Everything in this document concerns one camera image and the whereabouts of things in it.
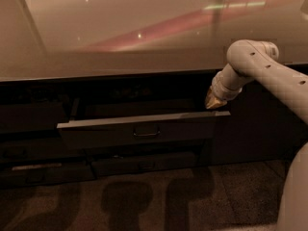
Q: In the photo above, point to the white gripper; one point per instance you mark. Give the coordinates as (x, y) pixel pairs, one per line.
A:
(219, 88)

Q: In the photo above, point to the dark drawer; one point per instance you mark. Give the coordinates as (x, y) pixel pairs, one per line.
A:
(138, 164)
(18, 118)
(25, 176)
(35, 150)
(98, 126)

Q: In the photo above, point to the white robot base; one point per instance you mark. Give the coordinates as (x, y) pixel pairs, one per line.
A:
(293, 212)

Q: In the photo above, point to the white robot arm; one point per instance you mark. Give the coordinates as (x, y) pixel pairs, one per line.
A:
(249, 60)

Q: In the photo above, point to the dark cabinet door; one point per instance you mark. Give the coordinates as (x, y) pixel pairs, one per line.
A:
(258, 128)

